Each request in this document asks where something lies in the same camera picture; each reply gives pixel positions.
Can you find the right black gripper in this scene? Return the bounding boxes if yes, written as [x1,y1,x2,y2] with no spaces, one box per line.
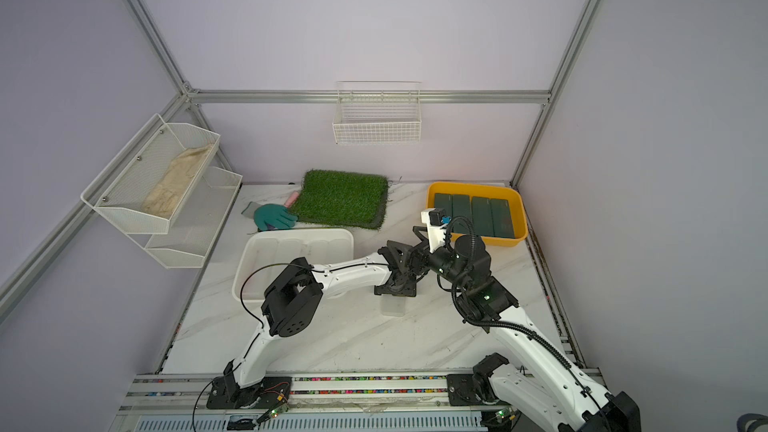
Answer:
[391,226,473,292]

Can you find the clear pencil case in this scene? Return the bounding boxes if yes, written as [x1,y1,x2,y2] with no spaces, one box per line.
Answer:
[380,295,407,317]

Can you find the yellow plastic storage box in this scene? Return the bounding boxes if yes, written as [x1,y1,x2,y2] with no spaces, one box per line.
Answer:
[427,182,529,247]

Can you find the white plastic storage box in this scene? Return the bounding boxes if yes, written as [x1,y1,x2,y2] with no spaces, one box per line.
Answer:
[231,228,354,305]

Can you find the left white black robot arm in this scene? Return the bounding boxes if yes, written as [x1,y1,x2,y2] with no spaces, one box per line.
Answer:
[223,241,429,392]

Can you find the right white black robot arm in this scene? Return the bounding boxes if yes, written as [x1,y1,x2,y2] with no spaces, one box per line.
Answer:
[410,225,642,431]

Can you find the pink object behind box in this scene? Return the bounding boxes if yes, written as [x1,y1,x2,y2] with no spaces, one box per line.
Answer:
[284,191,301,209]

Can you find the green artificial grass mat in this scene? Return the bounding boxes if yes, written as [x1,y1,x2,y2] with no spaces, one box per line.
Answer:
[289,169,389,230]

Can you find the green rubber glove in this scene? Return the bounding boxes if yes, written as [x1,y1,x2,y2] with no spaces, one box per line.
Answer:
[241,202,298,232]

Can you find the lower white mesh shelf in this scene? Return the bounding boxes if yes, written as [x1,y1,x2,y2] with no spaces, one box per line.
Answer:
[128,166,242,269]

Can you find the white mesh shelf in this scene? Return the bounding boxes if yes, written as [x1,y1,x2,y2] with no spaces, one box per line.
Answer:
[128,166,242,269]
[80,114,220,235]

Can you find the beige cloth in shelf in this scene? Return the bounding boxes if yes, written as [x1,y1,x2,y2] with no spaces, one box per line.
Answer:
[141,145,212,219]

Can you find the upper white mesh shelf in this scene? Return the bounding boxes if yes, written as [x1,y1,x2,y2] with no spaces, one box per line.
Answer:
[80,114,220,235]

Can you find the black corrugated cable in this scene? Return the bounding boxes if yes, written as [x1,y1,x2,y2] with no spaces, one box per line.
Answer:
[443,215,478,265]

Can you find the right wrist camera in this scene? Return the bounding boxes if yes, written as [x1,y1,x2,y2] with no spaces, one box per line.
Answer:
[421,208,450,253]

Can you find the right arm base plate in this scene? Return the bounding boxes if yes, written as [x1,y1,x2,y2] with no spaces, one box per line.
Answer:
[446,373,520,406]

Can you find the white wire wall basket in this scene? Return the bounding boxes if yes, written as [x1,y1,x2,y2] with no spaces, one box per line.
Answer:
[332,81,422,146]

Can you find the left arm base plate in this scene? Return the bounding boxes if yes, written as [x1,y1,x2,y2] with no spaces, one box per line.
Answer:
[206,376,292,410]

